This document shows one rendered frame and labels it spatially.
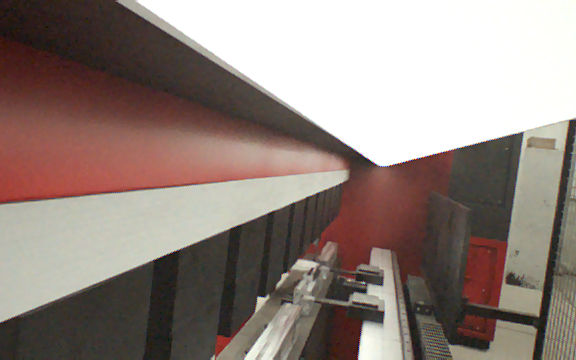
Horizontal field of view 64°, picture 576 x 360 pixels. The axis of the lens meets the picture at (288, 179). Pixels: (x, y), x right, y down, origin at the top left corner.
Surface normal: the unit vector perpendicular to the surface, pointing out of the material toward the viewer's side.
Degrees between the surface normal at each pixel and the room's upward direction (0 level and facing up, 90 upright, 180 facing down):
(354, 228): 90
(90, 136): 90
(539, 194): 90
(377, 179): 90
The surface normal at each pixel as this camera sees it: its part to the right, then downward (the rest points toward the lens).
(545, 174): -0.37, 0.00
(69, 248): 0.97, 0.13
